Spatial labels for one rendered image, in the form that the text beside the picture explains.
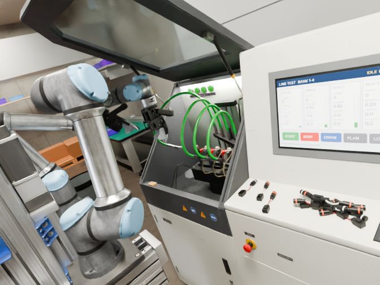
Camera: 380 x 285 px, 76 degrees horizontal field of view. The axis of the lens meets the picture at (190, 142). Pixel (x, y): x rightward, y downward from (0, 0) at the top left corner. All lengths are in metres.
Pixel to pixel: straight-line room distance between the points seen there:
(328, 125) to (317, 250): 0.43
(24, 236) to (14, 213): 0.09
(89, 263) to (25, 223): 0.26
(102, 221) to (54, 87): 0.40
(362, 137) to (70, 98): 0.92
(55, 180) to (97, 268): 0.54
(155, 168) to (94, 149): 0.93
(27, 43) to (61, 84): 4.43
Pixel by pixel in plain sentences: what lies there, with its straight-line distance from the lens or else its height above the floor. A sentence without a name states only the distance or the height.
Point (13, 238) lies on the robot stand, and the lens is 1.04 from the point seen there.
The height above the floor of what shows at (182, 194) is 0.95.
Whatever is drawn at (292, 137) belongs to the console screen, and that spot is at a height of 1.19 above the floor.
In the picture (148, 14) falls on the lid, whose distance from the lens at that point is 1.03.
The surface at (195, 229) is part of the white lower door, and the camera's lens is 1.41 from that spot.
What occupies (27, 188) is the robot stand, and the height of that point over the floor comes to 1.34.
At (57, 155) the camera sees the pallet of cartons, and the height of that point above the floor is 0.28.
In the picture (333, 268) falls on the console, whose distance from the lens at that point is 1.02.
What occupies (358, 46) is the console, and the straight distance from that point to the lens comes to 0.99.
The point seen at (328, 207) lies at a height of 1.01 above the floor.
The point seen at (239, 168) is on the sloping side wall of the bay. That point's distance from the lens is 1.16.
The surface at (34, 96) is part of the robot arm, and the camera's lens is 0.82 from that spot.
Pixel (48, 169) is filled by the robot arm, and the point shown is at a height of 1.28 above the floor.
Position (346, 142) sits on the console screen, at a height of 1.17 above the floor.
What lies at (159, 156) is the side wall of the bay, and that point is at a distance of 1.64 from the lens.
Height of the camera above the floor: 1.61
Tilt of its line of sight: 19 degrees down
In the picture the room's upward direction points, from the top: 18 degrees counter-clockwise
